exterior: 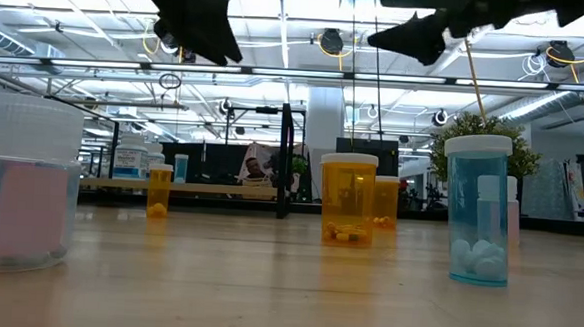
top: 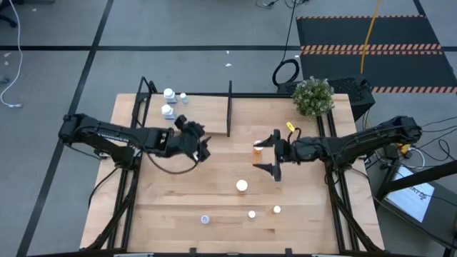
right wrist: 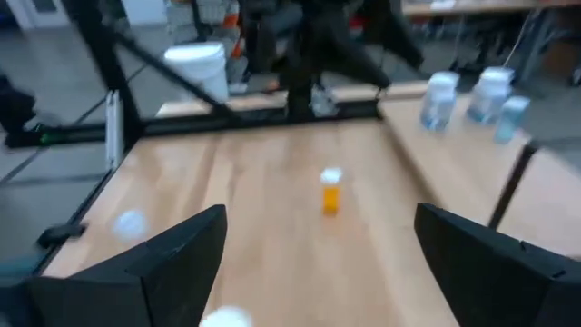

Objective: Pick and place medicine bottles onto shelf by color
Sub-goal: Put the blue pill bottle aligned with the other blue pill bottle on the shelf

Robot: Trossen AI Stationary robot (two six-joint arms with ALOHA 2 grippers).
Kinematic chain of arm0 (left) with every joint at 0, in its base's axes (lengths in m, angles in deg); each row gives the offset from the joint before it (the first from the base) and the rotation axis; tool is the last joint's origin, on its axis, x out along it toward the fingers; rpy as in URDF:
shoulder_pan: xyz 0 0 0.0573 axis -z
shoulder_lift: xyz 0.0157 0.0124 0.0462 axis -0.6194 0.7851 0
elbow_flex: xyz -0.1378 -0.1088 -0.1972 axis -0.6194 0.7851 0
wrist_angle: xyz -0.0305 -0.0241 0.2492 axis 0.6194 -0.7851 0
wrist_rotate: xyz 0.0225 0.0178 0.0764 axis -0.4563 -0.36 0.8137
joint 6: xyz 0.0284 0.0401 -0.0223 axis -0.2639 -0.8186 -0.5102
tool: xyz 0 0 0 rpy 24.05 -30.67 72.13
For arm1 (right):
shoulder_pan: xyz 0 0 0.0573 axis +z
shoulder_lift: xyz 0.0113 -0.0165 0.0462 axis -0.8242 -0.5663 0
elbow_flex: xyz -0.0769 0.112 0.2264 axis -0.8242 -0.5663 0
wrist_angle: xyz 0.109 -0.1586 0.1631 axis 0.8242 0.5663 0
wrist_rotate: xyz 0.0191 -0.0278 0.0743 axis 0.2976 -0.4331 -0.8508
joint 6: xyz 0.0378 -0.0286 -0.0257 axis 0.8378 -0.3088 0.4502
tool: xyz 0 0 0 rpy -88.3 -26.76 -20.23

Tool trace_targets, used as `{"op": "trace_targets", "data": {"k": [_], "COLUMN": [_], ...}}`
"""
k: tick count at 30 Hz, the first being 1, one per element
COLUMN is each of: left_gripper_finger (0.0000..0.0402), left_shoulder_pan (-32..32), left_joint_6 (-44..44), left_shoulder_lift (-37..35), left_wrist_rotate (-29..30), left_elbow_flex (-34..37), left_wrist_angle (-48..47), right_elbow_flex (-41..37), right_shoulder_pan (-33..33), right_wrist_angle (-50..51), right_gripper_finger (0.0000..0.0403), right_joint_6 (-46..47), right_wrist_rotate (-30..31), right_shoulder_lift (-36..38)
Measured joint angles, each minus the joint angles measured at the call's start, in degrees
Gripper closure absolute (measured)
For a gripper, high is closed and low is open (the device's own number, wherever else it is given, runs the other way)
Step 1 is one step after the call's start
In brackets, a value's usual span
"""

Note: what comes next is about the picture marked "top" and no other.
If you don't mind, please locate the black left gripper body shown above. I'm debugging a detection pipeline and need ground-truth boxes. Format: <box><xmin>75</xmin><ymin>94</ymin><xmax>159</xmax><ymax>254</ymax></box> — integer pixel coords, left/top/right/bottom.
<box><xmin>162</xmin><ymin>123</ymin><xmax>206</xmax><ymax>158</ymax></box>

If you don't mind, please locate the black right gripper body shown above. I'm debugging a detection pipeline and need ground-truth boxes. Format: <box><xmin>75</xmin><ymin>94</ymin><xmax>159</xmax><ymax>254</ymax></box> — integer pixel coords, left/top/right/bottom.
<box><xmin>273</xmin><ymin>128</ymin><xmax>299</xmax><ymax>178</ymax></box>

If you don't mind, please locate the white melatonin supplement bottle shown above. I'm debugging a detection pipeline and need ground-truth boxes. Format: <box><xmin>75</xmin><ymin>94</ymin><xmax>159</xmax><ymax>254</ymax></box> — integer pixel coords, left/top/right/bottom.
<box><xmin>163</xmin><ymin>87</ymin><xmax>178</xmax><ymax>104</ymax></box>
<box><xmin>160</xmin><ymin>104</ymin><xmax>176</xmax><ymax>121</ymax></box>

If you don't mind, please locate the potted green plant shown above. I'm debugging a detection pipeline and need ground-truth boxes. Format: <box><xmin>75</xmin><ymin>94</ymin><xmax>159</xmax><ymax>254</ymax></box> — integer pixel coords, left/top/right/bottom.
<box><xmin>291</xmin><ymin>76</ymin><xmax>336</xmax><ymax>118</ymax></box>

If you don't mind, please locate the black mesh computer case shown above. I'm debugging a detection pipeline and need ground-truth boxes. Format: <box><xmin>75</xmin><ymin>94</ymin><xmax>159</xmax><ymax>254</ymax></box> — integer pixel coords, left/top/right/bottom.
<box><xmin>277</xmin><ymin>76</ymin><xmax>376</xmax><ymax>122</ymax></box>

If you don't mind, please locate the black hazard striped floor mat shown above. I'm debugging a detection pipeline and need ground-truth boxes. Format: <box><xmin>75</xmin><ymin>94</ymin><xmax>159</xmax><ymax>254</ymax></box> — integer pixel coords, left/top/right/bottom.
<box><xmin>295</xmin><ymin>14</ymin><xmax>457</xmax><ymax>94</ymax></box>

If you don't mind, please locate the white printed sheet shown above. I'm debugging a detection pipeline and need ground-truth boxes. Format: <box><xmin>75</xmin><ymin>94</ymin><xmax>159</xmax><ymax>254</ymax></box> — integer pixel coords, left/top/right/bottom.
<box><xmin>385</xmin><ymin>165</ymin><xmax>436</xmax><ymax>223</ymax></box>

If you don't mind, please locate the black stand beam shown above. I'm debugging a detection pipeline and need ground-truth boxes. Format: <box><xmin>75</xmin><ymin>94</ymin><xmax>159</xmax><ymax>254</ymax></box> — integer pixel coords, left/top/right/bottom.
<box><xmin>374</xmin><ymin>158</ymin><xmax>457</xmax><ymax>251</ymax></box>

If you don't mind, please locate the black office chair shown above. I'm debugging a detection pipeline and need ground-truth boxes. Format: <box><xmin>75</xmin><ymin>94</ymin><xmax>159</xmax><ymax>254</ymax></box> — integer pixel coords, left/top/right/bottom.
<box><xmin>0</xmin><ymin>0</ymin><xmax>19</xmax><ymax>29</ymax></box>

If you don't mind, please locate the wooden shelf with black frame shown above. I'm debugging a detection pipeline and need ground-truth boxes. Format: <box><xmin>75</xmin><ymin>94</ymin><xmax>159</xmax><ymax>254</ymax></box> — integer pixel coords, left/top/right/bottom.
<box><xmin>131</xmin><ymin>76</ymin><xmax>233</xmax><ymax>138</ymax></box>

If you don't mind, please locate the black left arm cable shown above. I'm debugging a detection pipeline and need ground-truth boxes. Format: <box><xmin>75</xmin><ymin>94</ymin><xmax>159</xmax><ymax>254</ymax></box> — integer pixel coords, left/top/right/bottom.
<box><xmin>145</xmin><ymin>151</ymin><xmax>200</xmax><ymax>176</ymax></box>

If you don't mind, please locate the black hanging cable with coil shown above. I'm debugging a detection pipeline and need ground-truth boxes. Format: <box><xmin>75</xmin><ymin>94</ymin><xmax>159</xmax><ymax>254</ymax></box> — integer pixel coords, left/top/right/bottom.
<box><xmin>271</xmin><ymin>0</ymin><xmax>301</xmax><ymax>86</ymax></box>

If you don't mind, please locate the black metal rig frame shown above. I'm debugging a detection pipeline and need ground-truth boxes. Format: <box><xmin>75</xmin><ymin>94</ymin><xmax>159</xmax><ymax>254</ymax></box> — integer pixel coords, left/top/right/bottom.
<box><xmin>80</xmin><ymin>91</ymin><xmax>386</xmax><ymax>257</ymax></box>

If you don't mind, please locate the yellow hanging cable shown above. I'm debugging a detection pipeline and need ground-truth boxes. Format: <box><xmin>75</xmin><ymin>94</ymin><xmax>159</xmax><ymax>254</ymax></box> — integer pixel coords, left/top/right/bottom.
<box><xmin>359</xmin><ymin>0</ymin><xmax>383</xmax><ymax>75</ymax></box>

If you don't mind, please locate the white floor cable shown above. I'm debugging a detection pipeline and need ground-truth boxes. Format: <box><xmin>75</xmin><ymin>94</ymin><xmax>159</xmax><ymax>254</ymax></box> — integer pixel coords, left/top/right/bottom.
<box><xmin>0</xmin><ymin>0</ymin><xmax>24</xmax><ymax>109</ymax></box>

